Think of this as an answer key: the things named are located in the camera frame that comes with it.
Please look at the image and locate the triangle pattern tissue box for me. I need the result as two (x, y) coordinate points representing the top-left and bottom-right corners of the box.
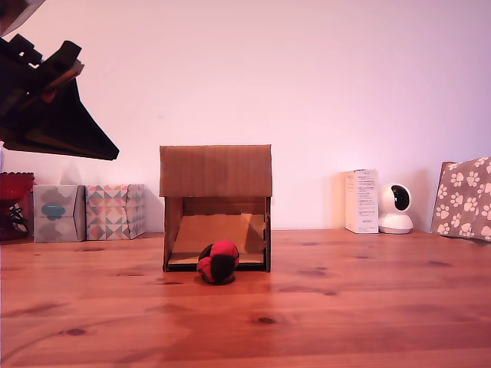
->
(84, 183), (147, 242)

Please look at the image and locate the black twisted wire piece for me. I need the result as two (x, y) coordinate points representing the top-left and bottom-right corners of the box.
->
(7, 204), (31, 235)

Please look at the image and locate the small white round camera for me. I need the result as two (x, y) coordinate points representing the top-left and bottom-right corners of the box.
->
(378, 182), (415, 235)

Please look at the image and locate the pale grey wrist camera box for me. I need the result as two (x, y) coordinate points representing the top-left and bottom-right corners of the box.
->
(0, 0), (46, 35)

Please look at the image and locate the grey cloud print tissue box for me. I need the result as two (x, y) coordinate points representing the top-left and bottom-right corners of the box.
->
(32, 184), (87, 244)

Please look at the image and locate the cardboard dice tower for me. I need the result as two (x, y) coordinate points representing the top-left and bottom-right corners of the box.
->
(159, 144), (274, 274)

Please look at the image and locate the red glass bowl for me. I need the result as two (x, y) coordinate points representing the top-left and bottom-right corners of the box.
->
(0, 171), (36, 242)

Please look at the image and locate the red and black footbag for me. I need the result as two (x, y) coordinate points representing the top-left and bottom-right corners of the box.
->
(196, 239), (242, 286)

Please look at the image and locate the white printed carton box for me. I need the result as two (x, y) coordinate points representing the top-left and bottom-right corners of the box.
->
(343, 169), (381, 235)

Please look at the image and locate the white tissue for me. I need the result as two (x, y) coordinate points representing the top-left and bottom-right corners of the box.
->
(59, 162), (82, 187)

